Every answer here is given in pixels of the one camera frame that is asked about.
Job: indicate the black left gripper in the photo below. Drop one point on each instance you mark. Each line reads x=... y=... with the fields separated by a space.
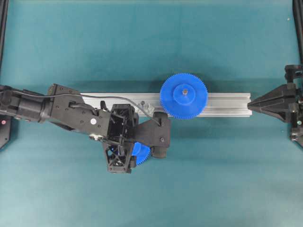
x=118 y=143

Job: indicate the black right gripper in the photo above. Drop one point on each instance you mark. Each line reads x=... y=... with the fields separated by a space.
x=287 y=94

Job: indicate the small blue gear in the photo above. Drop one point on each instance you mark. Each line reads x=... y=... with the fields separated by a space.
x=141 y=152

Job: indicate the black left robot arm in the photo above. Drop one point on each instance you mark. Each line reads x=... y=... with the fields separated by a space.
x=62 y=106

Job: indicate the large blue gear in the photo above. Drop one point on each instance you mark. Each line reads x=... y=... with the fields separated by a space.
x=182 y=106

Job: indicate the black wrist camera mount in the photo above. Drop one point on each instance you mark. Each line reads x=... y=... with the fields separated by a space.
x=151 y=134

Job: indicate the silver shaft bracket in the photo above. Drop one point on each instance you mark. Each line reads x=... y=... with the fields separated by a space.
x=147 y=107

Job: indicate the silver aluminium extrusion rail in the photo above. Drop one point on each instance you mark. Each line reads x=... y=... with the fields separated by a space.
x=219 y=104

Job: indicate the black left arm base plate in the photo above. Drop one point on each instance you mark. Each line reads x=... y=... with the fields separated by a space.
x=5 y=128

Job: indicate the black aluminium frame rail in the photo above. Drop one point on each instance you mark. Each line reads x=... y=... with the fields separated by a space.
x=4 y=4

